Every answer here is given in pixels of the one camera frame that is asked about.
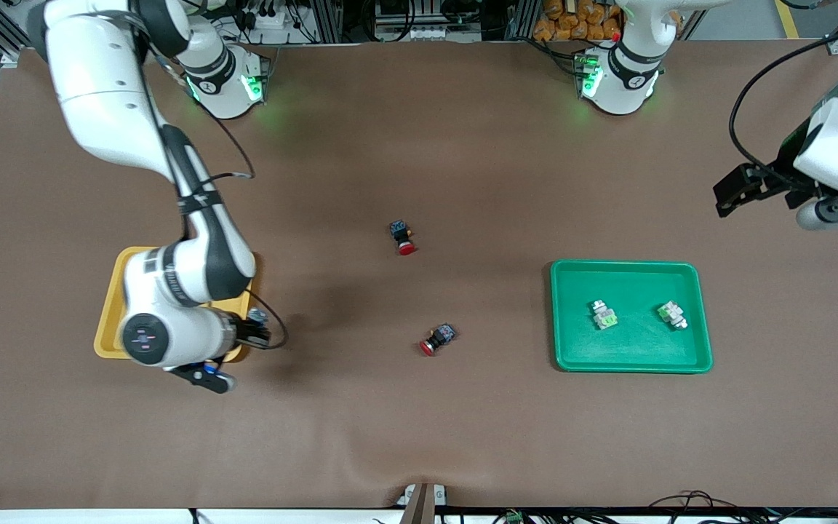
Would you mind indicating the yellow plastic tray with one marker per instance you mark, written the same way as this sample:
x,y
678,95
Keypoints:
x,y
110,320

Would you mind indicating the green push button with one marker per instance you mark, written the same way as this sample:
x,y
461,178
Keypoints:
x,y
672,314
604,314

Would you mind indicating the brown table mat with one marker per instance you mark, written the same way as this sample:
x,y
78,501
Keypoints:
x,y
419,422

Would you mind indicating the long white power strip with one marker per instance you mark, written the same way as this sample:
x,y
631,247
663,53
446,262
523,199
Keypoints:
x,y
426,33

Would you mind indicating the red mushroom push button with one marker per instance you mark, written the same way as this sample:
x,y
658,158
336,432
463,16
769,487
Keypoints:
x,y
437,340
403,236

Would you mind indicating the green plastic tray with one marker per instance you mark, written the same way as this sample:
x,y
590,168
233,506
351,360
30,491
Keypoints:
x,y
630,349

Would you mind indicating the small green connector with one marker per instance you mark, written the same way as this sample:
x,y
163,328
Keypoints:
x,y
513,517

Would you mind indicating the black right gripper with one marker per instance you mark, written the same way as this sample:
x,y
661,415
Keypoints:
x,y
246,332

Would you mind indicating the small white power strip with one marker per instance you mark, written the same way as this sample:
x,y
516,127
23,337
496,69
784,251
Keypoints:
x,y
270,18

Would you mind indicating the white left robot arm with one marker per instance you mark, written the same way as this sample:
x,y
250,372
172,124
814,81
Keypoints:
x,y
626,80

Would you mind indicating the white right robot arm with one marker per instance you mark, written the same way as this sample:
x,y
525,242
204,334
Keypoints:
x,y
106,87

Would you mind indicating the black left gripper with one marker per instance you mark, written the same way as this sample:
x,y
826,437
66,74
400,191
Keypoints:
x,y
780,175

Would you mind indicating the orange packaged goods pile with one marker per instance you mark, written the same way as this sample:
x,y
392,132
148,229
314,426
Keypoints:
x,y
572,22

